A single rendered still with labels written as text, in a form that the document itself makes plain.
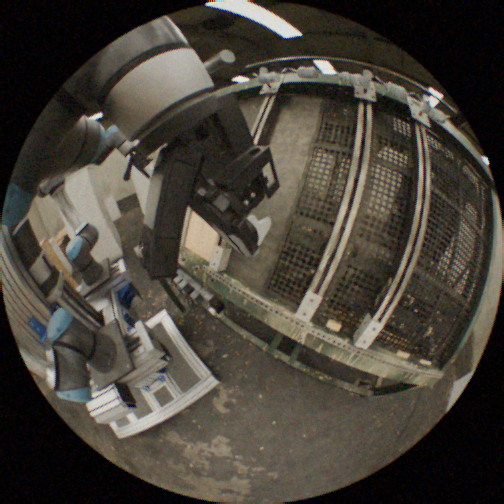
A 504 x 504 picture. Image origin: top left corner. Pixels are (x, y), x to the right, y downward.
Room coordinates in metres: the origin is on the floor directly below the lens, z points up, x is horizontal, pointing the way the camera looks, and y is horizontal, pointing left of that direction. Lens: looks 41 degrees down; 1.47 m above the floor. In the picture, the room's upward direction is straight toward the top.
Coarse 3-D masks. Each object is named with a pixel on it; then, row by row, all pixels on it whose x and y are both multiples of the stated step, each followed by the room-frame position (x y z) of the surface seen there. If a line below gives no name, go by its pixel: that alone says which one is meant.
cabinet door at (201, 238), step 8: (192, 216) 0.81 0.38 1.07; (192, 224) 0.78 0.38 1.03; (200, 224) 0.75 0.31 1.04; (192, 232) 0.75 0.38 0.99; (200, 232) 0.72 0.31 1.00; (208, 232) 0.69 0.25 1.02; (216, 232) 0.66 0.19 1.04; (192, 240) 0.72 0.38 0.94; (200, 240) 0.69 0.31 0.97; (208, 240) 0.66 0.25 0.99; (192, 248) 0.69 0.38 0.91; (200, 248) 0.66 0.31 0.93; (208, 248) 0.64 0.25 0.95; (208, 256) 0.60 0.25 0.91
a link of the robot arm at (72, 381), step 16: (16, 336) -0.14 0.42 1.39; (32, 352) -0.14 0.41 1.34; (48, 352) -0.11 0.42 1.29; (64, 352) -0.09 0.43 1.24; (32, 368) -0.18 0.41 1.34; (48, 368) -0.15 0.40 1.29; (64, 368) -0.12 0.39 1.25; (80, 368) -0.10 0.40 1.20; (48, 384) -0.20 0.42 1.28; (64, 384) -0.16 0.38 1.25; (80, 384) -0.14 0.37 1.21; (80, 400) -0.18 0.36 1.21
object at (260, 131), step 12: (264, 72) 0.83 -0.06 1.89; (264, 84) 0.88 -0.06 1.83; (276, 84) 0.92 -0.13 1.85; (276, 96) 0.92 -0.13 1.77; (264, 108) 0.90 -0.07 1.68; (276, 108) 0.92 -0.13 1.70; (264, 120) 0.83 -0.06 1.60; (252, 132) 0.82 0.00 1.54; (264, 132) 0.82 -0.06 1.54; (264, 144) 0.83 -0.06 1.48; (216, 240) 0.58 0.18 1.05; (216, 252) 0.54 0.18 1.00; (228, 252) 0.56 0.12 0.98; (216, 264) 0.51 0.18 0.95
